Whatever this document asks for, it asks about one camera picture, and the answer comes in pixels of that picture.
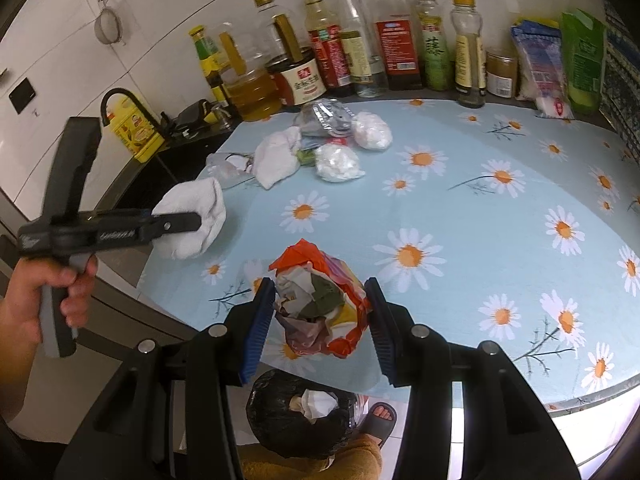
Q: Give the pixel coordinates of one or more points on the small brown spice jar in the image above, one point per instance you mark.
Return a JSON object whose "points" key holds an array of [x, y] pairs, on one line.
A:
{"points": [[501, 75]]}

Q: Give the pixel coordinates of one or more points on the crumpled white paper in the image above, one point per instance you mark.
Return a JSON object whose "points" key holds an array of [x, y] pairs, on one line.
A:
{"points": [[315, 402]]}

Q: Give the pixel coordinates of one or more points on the clear plastic wrap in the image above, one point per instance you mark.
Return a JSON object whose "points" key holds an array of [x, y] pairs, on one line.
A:
{"points": [[225, 172]]}

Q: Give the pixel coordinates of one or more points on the silver foil bag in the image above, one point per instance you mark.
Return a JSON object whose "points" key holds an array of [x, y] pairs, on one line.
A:
{"points": [[325, 117]]}

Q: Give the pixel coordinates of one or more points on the white and blue packet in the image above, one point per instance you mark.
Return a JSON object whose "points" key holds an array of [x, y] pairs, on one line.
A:
{"points": [[542, 70]]}

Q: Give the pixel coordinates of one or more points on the white plastic bag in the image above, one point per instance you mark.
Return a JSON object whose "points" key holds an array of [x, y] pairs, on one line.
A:
{"points": [[372, 132], [340, 165]]}

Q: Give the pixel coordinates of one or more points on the orange wrapper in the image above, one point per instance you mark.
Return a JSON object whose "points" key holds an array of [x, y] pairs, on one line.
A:
{"points": [[320, 300]]}

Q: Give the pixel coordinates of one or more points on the dark grey slipper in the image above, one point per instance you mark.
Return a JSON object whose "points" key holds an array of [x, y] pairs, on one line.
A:
{"points": [[372, 430]]}

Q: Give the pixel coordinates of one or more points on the soy sauce jug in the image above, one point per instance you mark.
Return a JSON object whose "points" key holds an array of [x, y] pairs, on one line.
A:
{"points": [[297, 82]]}

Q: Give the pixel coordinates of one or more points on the person's left forearm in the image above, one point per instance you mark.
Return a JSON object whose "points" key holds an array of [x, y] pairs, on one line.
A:
{"points": [[15, 375]]}

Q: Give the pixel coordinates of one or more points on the clear bottle yellow cap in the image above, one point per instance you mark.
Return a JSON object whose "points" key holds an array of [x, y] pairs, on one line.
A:
{"points": [[362, 55]]}

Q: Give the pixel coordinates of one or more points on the white crumpled cloth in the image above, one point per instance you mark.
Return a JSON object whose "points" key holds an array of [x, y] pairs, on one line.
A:
{"points": [[275, 157]]}

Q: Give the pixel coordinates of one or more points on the black wall socket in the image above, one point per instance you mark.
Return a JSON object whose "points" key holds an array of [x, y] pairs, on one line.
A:
{"points": [[22, 95]]}

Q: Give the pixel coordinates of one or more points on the green label glass bottle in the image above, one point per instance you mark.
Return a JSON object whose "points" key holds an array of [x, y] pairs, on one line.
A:
{"points": [[436, 52]]}

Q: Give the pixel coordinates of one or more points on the clear bottle gold cap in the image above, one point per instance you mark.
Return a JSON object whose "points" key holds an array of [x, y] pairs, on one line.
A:
{"points": [[470, 55]]}

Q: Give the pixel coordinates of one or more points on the daisy print blue tablecloth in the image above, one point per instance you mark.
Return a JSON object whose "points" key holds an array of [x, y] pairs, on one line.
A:
{"points": [[475, 210]]}

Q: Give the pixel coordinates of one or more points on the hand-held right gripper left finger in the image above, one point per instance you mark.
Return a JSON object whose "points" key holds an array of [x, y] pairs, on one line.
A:
{"points": [[257, 332]]}

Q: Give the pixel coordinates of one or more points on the small green wrapper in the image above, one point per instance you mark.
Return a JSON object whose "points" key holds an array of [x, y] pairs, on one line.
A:
{"points": [[306, 156]]}

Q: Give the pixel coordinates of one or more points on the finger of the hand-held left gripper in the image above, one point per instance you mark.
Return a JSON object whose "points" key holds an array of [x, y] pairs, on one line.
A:
{"points": [[150, 227]]}

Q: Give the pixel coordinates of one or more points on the white tissue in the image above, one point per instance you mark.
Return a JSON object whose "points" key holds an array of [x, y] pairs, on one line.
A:
{"points": [[195, 200]]}

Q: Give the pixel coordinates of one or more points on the clear oil jug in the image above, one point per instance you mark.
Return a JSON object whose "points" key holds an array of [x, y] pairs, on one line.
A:
{"points": [[252, 92]]}

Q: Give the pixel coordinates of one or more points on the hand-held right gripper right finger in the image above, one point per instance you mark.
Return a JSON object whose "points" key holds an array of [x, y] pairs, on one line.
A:
{"points": [[382, 332]]}

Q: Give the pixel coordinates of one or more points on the small green label bottle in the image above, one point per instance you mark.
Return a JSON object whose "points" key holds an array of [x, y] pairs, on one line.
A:
{"points": [[206, 55]]}

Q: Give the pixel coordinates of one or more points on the brown fleece pants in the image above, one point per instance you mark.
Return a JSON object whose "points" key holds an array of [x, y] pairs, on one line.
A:
{"points": [[300, 465]]}

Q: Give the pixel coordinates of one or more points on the black trash bag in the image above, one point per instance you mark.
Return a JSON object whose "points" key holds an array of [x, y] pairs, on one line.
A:
{"points": [[272, 415]]}

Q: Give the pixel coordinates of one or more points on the person's left hand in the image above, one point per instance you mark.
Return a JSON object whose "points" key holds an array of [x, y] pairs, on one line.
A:
{"points": [[75, 295]]}

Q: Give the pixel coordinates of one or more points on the black sink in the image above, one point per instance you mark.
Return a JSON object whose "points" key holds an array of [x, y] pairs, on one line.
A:
{"points": [[170, 170]]}

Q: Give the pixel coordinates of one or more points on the black cap red label bottle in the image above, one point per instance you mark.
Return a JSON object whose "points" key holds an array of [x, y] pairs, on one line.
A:
{"points": [[327, 55]]}

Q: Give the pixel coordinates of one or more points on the tall red label bottle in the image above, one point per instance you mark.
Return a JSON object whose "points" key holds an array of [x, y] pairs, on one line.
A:
{"points": [[397, 45]]}

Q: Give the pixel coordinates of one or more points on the green packet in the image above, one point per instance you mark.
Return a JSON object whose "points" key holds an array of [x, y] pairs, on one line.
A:
{"points": [[585, 60]]}

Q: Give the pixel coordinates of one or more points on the metal mesh strainer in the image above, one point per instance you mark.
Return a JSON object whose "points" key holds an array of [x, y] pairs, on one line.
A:
{"points": [[107, 27]]}

